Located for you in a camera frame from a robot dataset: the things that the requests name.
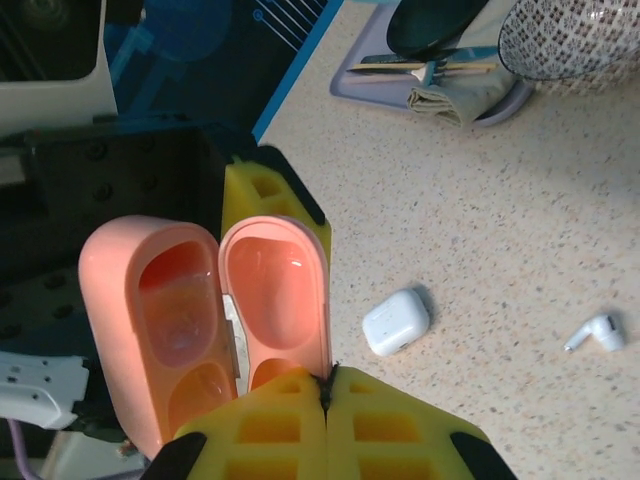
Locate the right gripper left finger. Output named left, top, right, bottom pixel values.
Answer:
left=144, top=366, right=329, bottom=480

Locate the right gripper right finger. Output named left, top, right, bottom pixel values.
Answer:
left=323, top=366, right=514, bottom=480

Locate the white charging case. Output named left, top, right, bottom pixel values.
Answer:
left=361, top=287, right=431, bottom=358

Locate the pink charging case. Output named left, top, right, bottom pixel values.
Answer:
left=78, top=213, right=335, bottom=460

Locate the white earbud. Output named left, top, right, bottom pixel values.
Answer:
left=563, top=313, right=627, bottom=354

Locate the lavender tray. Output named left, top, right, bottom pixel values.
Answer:
left=328, top=0, right=535, bottom=127

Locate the beige folded napkin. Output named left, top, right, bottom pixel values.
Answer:
left=405, top=62, right=519, bottom=127

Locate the black plate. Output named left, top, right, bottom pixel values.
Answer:
left=386, top=0, right=494, bottom=60

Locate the patterned ceramic bowl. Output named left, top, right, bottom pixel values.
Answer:
left=498, top=0, right=640, bottom=85

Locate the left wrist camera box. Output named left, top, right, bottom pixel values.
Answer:
left=0, top=0, right=120, bottom=135

